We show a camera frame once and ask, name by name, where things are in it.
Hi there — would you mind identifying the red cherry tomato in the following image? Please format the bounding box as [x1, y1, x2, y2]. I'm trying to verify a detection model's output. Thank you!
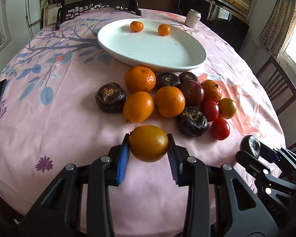
[200, 100, 220, 122]
[211, 118, 230, 141]

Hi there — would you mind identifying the white drink can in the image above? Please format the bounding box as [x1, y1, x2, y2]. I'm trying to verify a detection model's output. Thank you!
[185, 9, 202, 28]

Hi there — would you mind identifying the white oval plate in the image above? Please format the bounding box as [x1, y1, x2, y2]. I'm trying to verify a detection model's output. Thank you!
[97, 18, 208, 71]

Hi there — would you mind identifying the slatted wooden chair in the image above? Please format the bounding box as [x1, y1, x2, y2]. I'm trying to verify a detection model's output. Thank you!
[255, 55, 296, 116]

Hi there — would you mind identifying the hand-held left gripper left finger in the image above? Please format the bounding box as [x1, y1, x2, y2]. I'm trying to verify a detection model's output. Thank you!
[17, 133, 131, 237]

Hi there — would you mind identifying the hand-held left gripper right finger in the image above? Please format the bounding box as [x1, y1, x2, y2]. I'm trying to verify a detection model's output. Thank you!
[166, 133, 279, 237]

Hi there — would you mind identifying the yellow-green kumquat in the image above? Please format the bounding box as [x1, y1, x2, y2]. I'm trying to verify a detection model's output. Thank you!
[217, 98, 237, 119]

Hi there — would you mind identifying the white window frame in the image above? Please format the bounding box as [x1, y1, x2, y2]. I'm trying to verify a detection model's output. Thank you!
[0, 0, 14, 57]

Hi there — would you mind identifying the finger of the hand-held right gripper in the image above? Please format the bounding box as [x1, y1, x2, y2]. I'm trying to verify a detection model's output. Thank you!
[258, 141, 296, 171]
[235, 150, 296, 195]

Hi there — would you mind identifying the small tangerine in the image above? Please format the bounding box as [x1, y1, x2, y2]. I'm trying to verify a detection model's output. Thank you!
[157, 24, 171, 36]
[129, 21, 144, 32]

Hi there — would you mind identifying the orange kumquat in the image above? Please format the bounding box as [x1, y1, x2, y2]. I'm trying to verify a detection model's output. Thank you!
[123, 91, 155, 123]
[128, 125, 169, 163]

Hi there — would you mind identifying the dark red plum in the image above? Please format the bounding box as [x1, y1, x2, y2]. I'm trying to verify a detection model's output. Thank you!
[180, 80, 205, 107]

